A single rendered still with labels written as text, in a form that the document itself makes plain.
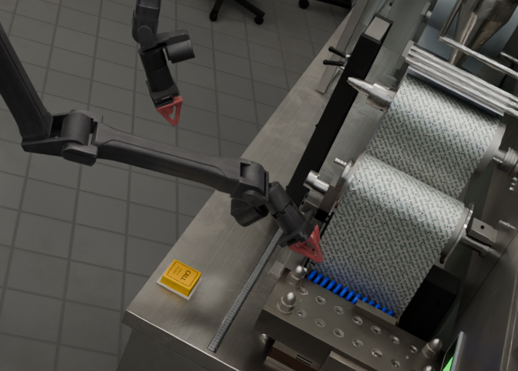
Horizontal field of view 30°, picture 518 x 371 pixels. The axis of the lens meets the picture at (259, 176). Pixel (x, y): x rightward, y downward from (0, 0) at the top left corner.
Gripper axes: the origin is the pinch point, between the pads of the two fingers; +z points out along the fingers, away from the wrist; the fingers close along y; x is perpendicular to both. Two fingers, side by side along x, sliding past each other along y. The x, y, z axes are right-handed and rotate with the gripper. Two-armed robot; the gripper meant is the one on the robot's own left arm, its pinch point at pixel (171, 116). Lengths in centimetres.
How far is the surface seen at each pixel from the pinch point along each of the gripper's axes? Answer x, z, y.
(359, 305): -22, 25, -59
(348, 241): -25, 14, -51
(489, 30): -86, 7, -1
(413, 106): -50, -2, -34
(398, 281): -32, 24, -58
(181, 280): 11.6, 15.8, -41.9
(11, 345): 68, 77, 32
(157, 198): 9, 99, 112
